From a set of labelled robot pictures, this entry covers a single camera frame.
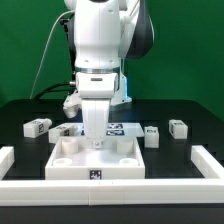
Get white sheet with tags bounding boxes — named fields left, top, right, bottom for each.
left=73, top=123, right=144, bottom=137

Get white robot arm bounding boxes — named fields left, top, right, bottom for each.
left=63, top=0, right=154, bottom=148

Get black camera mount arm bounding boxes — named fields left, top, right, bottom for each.
left=60, top=15, right=76, bottom=81

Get white cable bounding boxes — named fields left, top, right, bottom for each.
left=29, top=9, right=77, bottom=100

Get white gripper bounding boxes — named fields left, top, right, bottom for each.
left=76, top=72, right=118, bottom=148

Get white U-shaped fence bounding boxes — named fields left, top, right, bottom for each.
left=0, top=145, right=224, bottom=206

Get white square tabletop part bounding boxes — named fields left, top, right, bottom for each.
left=45, top=136, right=145, bottom=180

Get black cables at base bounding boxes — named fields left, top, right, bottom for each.
left=32, top=79, right=81, bottom=100

